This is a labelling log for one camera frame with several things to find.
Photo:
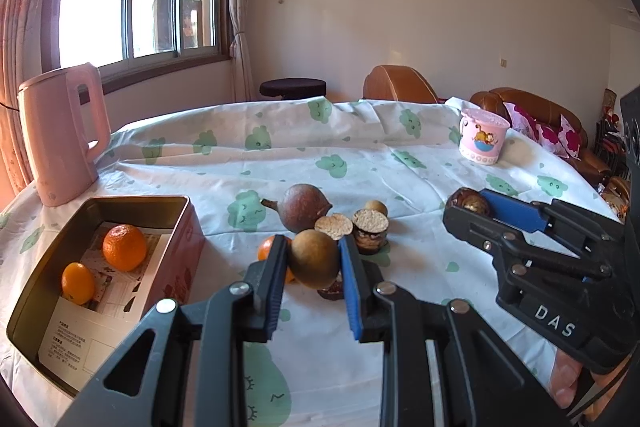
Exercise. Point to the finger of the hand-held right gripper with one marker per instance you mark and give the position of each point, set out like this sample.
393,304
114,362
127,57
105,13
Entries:
475,229
515,212

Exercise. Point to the large brown stemmed fruit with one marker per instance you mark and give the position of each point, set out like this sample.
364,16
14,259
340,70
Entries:
305,207

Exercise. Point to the pink cartoon cup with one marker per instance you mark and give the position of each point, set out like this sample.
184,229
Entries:
484,137

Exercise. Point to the brown leather sofa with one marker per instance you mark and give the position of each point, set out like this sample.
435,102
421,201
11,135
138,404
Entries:
545,107

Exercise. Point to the small cut fruit piece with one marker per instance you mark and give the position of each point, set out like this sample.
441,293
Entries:
334,226

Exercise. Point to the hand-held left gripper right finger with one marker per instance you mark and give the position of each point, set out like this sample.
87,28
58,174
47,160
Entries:
352,289

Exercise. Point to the dark fruit piece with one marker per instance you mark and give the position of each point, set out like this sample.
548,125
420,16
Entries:
332,293

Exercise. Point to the small orange mandarin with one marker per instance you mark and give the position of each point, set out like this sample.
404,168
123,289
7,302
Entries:
78,283

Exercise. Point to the printed paper sheet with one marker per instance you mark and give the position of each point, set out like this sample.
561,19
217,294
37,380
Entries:
75,332

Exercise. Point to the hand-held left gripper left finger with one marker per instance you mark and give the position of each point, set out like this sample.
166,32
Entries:
272,289

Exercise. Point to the large cut fruit piece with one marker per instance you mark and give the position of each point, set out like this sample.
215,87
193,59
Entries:
371,232

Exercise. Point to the beige curtain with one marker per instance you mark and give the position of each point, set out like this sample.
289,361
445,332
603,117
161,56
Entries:
241,7

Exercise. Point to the pink floral cushion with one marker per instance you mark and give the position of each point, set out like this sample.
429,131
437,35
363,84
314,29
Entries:
560,137
522,122

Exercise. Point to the pink electric kettle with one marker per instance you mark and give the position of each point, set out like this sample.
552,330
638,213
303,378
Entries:
55,142

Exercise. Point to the pink patterned curtain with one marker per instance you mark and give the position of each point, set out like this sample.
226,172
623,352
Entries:
20,57

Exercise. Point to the large orange mandarin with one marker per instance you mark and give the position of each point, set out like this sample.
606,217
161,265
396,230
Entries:
125,248

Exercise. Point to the brown leather armchair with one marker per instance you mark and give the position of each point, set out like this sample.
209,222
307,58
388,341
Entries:
395,84

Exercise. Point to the round tan-brown fruit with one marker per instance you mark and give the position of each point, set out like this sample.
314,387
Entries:
312,259

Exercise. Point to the brown wrinkled dried fruit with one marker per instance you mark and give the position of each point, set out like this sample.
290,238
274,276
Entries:
467,199

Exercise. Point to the black round stool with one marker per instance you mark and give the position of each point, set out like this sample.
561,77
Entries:
292,88

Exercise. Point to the small round brown fruit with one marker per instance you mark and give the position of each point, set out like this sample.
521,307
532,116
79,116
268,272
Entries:
376,208

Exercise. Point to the dark furniture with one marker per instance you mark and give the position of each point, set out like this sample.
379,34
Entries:
610,137

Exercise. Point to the metal tin box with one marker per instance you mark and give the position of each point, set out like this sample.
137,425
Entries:
175,257

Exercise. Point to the person's right hand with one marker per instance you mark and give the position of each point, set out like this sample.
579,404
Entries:
567,382

